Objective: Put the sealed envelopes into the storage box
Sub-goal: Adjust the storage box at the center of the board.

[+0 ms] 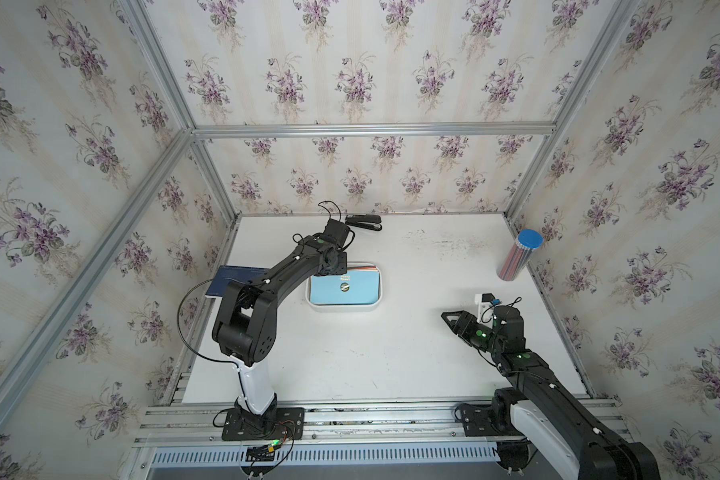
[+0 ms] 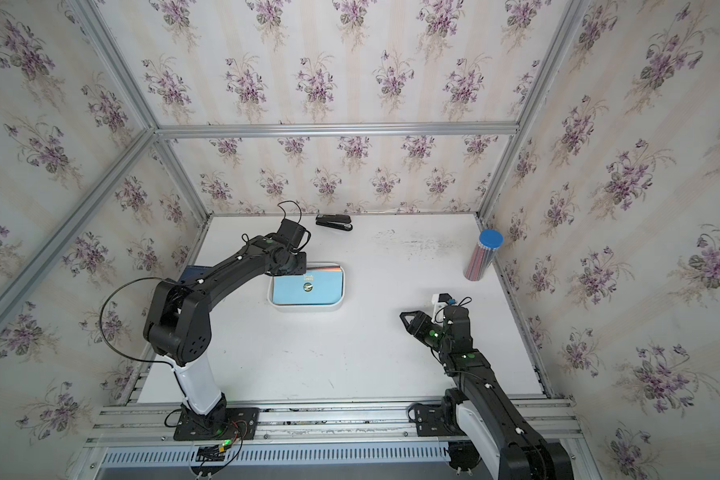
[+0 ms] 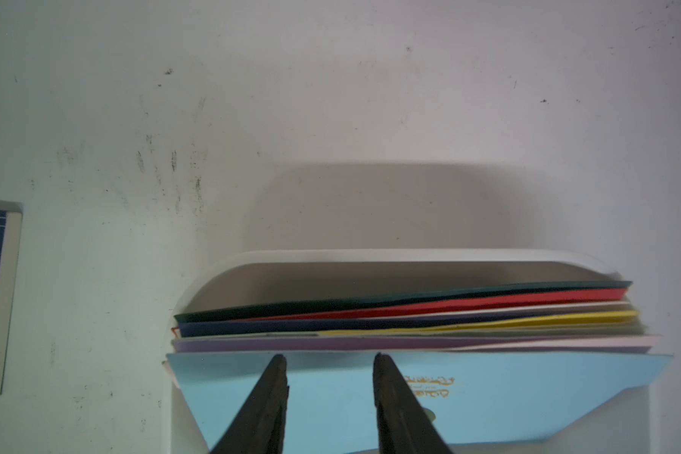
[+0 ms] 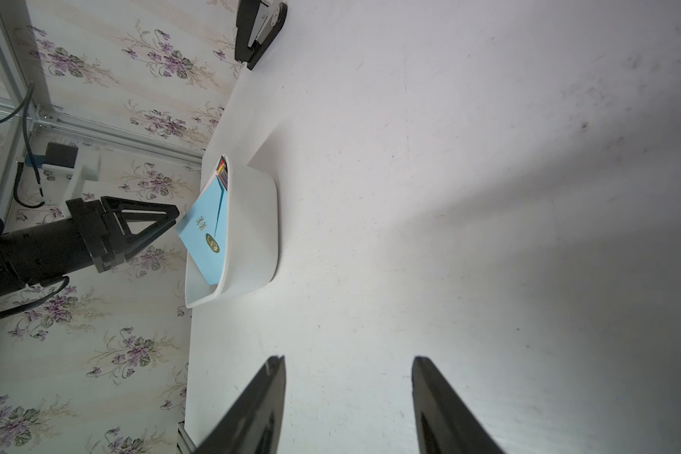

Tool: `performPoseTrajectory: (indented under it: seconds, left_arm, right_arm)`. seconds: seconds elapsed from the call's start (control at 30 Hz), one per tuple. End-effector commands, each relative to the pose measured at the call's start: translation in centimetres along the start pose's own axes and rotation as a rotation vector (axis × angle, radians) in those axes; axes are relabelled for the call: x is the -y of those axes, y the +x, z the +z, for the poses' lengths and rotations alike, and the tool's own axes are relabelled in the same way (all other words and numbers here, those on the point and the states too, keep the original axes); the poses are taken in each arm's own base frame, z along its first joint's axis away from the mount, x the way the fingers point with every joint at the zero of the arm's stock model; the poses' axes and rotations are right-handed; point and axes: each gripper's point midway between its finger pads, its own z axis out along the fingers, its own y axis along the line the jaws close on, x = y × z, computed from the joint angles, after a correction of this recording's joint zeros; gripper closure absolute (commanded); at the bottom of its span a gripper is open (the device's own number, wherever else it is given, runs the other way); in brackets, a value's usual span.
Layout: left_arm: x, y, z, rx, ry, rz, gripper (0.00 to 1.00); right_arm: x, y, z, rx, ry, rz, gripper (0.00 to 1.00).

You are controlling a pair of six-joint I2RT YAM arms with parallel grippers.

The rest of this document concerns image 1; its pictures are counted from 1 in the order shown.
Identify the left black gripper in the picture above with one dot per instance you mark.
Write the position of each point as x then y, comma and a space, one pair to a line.
342, 268

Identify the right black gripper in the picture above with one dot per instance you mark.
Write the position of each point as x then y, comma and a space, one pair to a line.
460, 320

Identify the light blue envelope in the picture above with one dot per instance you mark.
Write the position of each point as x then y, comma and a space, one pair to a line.
352, 288

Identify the white rectangular storage tray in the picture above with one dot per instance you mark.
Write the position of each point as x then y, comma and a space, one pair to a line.
347, 308

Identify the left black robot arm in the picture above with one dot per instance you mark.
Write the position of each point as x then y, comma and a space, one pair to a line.
245, 327

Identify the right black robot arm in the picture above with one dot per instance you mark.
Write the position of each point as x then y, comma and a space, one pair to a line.
538, 409

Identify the black stapler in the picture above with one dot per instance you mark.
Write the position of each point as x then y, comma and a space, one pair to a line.
371, 222

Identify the blue-lidded pencil tube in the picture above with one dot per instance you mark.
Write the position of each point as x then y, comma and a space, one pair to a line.
525, 244

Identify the dark blue booklet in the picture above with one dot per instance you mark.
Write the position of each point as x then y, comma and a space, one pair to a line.
228, 273

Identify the small circuit board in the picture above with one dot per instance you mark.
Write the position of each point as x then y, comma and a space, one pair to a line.
265, 453

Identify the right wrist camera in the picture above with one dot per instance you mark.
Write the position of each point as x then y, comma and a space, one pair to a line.
485, 304

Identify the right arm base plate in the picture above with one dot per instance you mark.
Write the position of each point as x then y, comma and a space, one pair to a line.
484, 420

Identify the aluminium mounting rail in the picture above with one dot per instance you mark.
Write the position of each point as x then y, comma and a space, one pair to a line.
334, 434

